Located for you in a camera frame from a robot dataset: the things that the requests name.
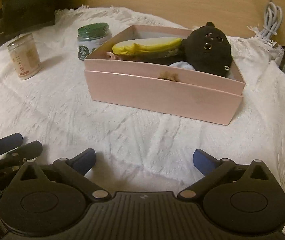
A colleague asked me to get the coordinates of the white coiled cable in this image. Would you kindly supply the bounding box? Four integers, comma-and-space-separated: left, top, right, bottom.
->
258, 0, 283, 40

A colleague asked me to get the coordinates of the pink cardboard box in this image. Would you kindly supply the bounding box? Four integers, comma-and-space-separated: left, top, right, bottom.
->
84, 25, 245, 125

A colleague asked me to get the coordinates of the black monitor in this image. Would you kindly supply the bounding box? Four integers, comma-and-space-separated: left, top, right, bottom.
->
2, 0, 56, 36

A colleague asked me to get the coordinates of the black plush toy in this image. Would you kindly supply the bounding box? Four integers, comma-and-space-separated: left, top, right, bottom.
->
181, 22, 233, 77

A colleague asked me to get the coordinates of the tall beige-lid plastic jar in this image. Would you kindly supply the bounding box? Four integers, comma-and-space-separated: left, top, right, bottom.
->
7, 33, 41, 80

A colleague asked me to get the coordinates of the white woven blanket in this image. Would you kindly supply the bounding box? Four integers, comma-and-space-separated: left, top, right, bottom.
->
0, 6, 285, 232

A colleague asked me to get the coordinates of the pink red cloth item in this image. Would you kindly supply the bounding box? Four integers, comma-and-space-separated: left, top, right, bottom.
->
106, 52, 123, 61

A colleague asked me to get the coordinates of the green-lid small jar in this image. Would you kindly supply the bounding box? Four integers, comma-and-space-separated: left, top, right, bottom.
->
77, 22, 112, 61

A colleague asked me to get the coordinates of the light blue soft cloth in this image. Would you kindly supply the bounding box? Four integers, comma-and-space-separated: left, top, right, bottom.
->
170, 61, 195, 70

